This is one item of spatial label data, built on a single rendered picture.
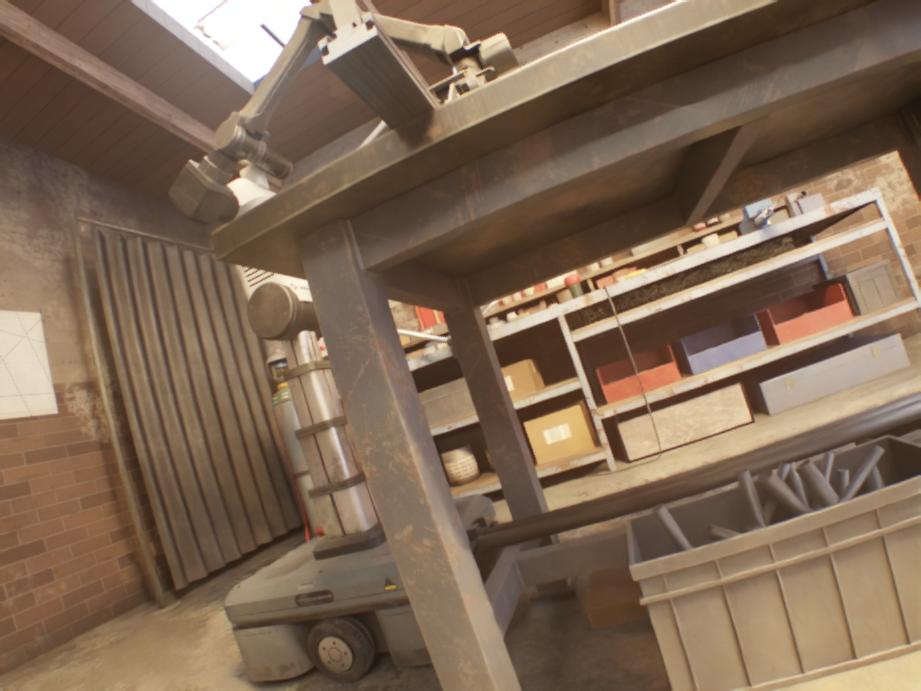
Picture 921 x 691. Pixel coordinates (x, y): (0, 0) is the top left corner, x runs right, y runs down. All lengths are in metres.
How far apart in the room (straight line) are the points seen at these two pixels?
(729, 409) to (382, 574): 1.76
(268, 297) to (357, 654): 0.90
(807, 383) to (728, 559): 1.82
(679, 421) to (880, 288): 1.11
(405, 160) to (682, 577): 0.67
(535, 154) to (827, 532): 0.64
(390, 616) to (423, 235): 0.79
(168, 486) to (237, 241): 2.37
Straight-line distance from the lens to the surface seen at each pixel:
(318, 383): 1.30
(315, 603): 1.19
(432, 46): 1.07
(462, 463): 2.53
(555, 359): 3.04
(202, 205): 1.33
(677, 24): 0.63
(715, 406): 2.35
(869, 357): 2.61
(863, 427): 1.08
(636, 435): 2.32
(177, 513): 2.98
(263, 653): 1.36
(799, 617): 0.81
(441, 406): 2.46
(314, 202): 0.65
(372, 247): 0.68
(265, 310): 1.33
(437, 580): 0.68
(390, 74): 0.55
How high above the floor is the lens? 0.54
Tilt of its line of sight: 6 degrees up
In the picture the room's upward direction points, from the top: 19 degrees counter-clockwise
